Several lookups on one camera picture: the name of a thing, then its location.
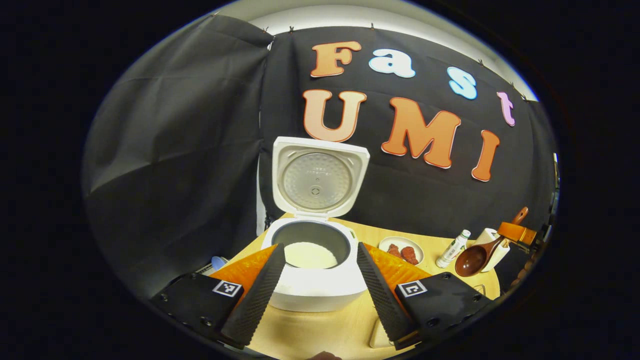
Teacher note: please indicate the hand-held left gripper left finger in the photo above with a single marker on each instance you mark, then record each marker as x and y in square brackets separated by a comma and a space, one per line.
[255, 305]

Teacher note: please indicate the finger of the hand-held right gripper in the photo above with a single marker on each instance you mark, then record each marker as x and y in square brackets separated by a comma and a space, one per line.
[517, 234]

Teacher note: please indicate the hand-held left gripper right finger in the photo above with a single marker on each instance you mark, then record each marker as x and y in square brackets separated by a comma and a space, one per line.
[382, 305]

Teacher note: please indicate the brown wooden spoon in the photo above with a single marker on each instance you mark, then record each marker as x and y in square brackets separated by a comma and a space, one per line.
[472, 260]

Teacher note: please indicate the white rice cooker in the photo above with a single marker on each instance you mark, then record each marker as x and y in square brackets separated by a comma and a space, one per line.
[325, 296]

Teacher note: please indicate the white rice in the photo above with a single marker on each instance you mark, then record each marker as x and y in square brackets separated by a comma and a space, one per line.
[310, 256]

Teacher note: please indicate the white toaster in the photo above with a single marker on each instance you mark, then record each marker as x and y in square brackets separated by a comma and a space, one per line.
[487, 236]

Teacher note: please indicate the cream rectangular container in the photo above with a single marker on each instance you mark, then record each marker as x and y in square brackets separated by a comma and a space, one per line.
[380, 336]

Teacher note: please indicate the small blue object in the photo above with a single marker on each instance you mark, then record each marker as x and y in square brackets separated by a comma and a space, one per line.
[218, 262]

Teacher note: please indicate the red meat piece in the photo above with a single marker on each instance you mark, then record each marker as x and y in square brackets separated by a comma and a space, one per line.
[410, 255]
[394, 250]

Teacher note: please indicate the white round plate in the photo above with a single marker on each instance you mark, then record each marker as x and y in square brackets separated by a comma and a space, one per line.
[385, 241]

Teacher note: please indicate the white bottle green label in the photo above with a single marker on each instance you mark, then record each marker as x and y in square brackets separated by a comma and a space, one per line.
[452, 249]

